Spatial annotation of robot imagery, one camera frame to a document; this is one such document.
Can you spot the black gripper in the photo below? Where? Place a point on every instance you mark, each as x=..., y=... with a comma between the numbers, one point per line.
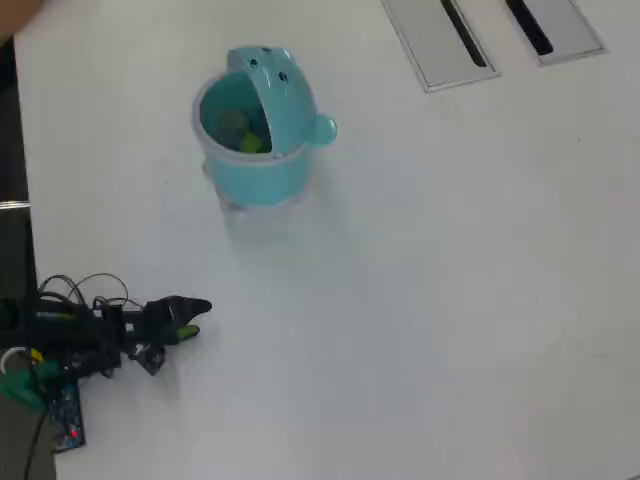
x=151, y=322

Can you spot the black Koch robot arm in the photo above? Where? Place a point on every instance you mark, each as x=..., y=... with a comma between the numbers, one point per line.
x=60, y=325

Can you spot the dark furniture panel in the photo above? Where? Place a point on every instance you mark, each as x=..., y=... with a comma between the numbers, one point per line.
x=10, y=150

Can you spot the green table clamp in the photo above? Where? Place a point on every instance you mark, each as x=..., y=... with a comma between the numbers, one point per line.
x=20, y=387

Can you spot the yellow connector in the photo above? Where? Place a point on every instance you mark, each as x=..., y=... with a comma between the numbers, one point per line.
x=35, y=356

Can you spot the blue circuit board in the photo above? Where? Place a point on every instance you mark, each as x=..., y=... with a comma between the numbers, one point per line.
x=67, y=415

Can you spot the green cube block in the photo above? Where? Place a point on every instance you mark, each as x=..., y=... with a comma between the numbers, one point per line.
x=251, y=143

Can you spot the small wrist camera board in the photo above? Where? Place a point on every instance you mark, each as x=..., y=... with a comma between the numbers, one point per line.
x=150, y=360

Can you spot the teal plastic bin with lid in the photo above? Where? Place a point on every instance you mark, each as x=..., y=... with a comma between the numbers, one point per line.
x=260, y=175

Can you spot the person forearm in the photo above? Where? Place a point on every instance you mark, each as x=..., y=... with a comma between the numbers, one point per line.
x=12, y=10

